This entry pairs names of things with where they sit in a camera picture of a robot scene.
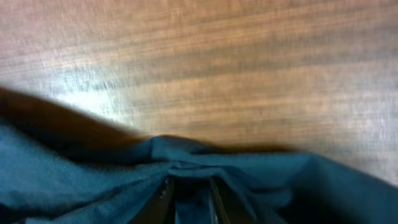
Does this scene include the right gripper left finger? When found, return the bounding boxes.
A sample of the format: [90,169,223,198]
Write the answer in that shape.
[130,177,175,224]

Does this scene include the dark blue denim shorts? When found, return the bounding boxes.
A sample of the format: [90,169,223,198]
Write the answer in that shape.
[1,122,397,223]

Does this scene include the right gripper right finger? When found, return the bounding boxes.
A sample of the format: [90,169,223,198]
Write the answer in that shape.
[209,178,249,224]

